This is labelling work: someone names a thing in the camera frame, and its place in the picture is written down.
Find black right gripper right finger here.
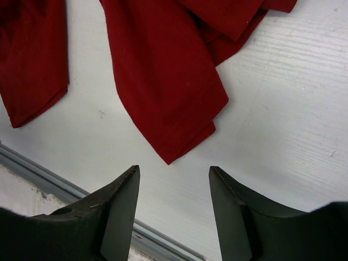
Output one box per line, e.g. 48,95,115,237
209,166,347,260

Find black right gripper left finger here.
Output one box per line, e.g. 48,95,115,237
1,165,140,260

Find red t shirt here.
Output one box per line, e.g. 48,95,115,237
1,0,296,164

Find aluminium table edge rail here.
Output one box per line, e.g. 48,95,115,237
1,144,206,260

